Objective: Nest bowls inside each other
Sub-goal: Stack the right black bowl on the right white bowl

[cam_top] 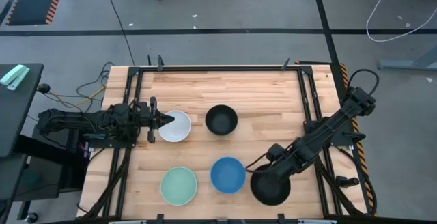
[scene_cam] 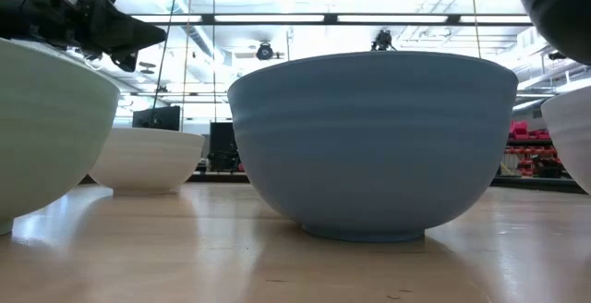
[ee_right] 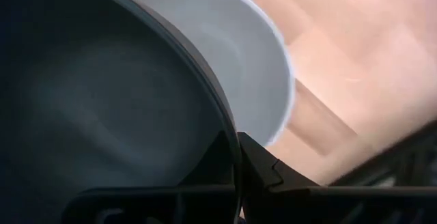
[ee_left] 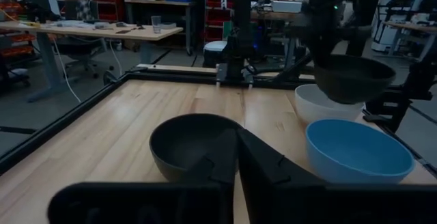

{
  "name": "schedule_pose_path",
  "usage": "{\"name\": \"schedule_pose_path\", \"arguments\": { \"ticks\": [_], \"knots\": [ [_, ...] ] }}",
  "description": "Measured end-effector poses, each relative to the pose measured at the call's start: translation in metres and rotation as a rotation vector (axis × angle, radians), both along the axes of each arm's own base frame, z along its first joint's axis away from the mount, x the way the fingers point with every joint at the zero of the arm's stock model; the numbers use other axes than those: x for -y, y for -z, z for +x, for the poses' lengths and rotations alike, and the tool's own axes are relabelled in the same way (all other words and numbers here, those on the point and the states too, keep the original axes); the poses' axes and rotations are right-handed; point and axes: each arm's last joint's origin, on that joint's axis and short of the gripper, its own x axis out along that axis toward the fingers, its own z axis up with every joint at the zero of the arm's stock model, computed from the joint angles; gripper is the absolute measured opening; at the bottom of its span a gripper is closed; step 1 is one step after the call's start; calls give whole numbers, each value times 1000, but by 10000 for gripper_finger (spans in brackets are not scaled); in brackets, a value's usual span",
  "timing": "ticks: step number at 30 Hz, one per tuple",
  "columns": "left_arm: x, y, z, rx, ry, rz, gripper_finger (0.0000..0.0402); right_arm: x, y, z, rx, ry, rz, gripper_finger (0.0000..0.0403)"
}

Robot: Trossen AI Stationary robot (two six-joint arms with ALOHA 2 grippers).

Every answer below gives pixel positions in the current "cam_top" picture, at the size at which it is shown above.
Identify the yellow cable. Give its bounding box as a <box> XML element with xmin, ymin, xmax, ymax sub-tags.
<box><xmin>47</xmin><ymin>86</ymin><xmax>107</xmax><ymax>110</ymax></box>

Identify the long white floor cable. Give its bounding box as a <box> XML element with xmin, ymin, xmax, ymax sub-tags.
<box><xmin>365</xmin><ymin>0</ymin><xmax>437</xmax><ymax>43</ymax></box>

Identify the orange black hazard strip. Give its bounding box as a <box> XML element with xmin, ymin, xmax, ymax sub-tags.
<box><xmin>339</xmin><ymin>62</ymin><xmax>378</xmax><ymax>217</ymax></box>

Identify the black cable bundle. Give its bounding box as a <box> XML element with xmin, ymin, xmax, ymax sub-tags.
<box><xmin>76</xmin><ymin>61</ymin><xmax>115</xmax><ymax>113</ymax></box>

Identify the long black floor cable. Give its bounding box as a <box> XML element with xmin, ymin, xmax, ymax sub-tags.
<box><xmin>101</xmin><ymin>0</ymin><xmax>137</xmax><ymax>67</ymax></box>

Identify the blue bowl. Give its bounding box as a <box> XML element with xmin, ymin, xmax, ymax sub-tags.
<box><xmin>209</xmin><ymin>156</ymin><xmax>247</xmax><ymax>195</ymax></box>

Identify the white bracket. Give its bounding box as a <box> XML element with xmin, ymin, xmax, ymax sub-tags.
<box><xmin>108</xmin><ymin>219</ymin><xmax>148</xmax><ymax>224</ymax></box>
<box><xmin>298</xmin><ymin>219</ymin><xmax>338</xmax><ymax>224</ymax></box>

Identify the white bowl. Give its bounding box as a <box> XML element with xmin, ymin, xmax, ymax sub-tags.
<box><xmin>158</xmin><ymin>109</ymin><xmax>192</xmax><ymax>143</ymax></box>

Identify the black side table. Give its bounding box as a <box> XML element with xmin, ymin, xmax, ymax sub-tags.
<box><xmin>0</xmin><ymin>63</ymin><xmax>44</xmax><ymax>158</ymax></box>

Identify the black knob handle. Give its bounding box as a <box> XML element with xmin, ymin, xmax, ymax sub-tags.
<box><xmin>342</xmin><ymin>131</ymin><xmax>367</xmax><ymax>141</ymax></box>
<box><xmin>335</xmin><ymin>175</ymin><xmax>361</xmax><ymax>188</ymax></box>

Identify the black bowl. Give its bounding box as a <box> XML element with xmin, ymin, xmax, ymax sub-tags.
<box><xmin>204</xmin><ymin>104</ymin><xmax>239</xmax><ymax>137</ymax></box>
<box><xmin>249</xmin><ymin>163</ymin><xmax>292</xmax><ymax>207</ymax></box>

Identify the pale green bowl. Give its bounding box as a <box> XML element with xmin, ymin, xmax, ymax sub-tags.
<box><xmin>159</xmin><ymin>166</ymin><xmax>198</xmax><ymax>207</ymax></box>

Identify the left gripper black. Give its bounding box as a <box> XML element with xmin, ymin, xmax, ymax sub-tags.
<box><xmin>136</xmin><ymin>96</ymin><xmax>175</xmax><ymax>144</ymax></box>

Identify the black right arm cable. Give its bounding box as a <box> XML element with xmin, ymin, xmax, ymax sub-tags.
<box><xmin>347</xmin><ymin>68</ymin><xmax>380</xmax><ymax>97</ymax></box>

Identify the black aluminium table frame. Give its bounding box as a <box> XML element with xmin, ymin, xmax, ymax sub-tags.
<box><xmin>81</xmin><ymin>65</ymin><xmax>373</xmax><ymax>220</ymax></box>

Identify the mint green stapler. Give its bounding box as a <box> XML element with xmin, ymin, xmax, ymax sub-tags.
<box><xmin>0</xmin><ymin>64</ymin><xmax>31</xmax><ymax>92</ymax></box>

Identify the grey metal stand base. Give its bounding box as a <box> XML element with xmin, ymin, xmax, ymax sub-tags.
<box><xmin>377</xmin><ymin>44</ymin><xmax>437</xmax><ymax>72</ymax></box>

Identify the black equipment cabinet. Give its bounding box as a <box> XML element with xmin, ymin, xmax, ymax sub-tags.
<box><xmin>13</xmin><ymin>128</ymin><xmax>91</xmax><ymax>201</ymax></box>

